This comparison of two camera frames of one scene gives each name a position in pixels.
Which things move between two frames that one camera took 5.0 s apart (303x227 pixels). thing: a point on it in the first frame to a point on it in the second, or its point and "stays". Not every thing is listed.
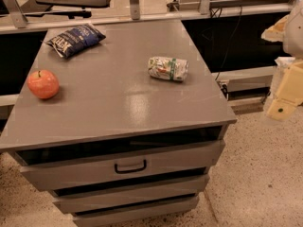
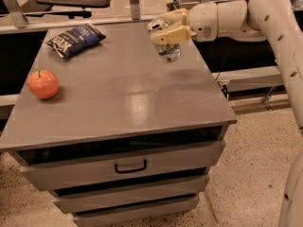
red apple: [43, 83] stays
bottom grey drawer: [164, 207] stays
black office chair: [70, 1] stays
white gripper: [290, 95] to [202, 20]
